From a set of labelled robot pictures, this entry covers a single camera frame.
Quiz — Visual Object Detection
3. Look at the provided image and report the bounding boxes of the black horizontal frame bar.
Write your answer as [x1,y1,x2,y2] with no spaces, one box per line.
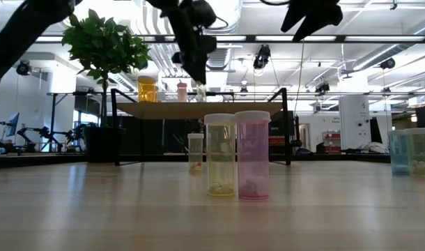
[0,33,425,45]

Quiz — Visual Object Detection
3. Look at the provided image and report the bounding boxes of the small clear bottle red pills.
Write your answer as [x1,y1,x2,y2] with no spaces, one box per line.
[187,132,205,174]

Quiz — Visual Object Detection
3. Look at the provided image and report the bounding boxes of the blue pill bottle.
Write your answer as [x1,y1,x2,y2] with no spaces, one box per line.
[387,129,412,176]

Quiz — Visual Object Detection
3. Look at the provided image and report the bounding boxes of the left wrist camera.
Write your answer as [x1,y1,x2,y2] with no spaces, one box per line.
[187,0,219,29]

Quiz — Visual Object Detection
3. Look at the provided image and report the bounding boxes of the black plant pot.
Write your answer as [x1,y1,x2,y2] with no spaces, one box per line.
[82,125,127,164]

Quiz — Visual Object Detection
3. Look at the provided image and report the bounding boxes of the blue computer monitor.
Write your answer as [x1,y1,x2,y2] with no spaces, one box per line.
[5,112,21,137]

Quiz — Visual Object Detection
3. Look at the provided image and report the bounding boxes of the white pillar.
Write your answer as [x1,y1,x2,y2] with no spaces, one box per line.
[339,94,371,151]

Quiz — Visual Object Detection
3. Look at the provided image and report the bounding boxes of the clear pill bottle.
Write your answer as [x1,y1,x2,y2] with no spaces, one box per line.
[196,80,208,103]

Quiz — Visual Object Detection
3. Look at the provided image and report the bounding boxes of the orange pill bottle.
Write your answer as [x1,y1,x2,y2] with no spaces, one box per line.
[176,82,188,103]

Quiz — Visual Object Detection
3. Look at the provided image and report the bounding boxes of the red bin rack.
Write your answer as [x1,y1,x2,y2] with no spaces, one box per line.
[322,130,341,153]

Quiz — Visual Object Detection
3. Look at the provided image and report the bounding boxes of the wooden shelf black metal frame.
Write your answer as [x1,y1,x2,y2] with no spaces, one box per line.
[110,86,292,167]

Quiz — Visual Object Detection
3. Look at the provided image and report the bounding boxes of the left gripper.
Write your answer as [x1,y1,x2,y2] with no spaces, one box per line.
[163,6,219,86]

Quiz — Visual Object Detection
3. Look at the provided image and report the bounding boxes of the green leafy plant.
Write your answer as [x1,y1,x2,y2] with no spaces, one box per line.
[61,8,153,128]

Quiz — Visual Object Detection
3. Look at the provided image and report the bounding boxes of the pink pill bottle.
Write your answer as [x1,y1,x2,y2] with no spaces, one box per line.
[234,110,272,201]

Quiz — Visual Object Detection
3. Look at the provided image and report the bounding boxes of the yellow pill bottle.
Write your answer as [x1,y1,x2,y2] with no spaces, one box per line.
[203,113,238,197]

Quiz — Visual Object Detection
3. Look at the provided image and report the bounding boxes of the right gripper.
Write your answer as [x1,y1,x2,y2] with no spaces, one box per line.
[280,0,344,43]

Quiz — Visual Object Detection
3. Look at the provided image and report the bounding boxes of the black aluminium table frame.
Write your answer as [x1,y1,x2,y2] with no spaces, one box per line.
[0,152,425,171]

